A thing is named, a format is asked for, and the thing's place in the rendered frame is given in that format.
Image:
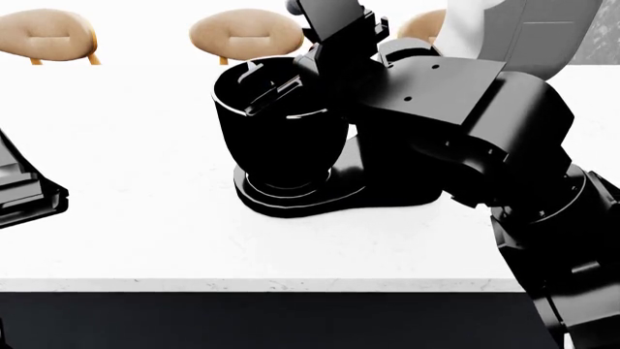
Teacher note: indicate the white grey mixer head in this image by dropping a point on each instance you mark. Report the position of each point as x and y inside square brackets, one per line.
[528, 32]

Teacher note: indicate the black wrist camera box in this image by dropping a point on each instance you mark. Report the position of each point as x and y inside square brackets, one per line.
[334, 16]

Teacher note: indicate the black stand mixer base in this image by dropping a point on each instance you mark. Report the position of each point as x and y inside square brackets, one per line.
[339, 198]

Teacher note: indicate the black stand mixer bowl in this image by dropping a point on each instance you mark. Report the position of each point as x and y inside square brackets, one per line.
[278, 152]

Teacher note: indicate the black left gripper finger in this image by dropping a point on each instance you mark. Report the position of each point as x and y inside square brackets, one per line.
[34, 207]

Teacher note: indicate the tan padded wooden chair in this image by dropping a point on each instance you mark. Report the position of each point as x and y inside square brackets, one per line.
[46, 32]
[426, 25]
[244, 34]

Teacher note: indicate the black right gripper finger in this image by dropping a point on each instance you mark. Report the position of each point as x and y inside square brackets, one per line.
[271, 97]
[256, 78]

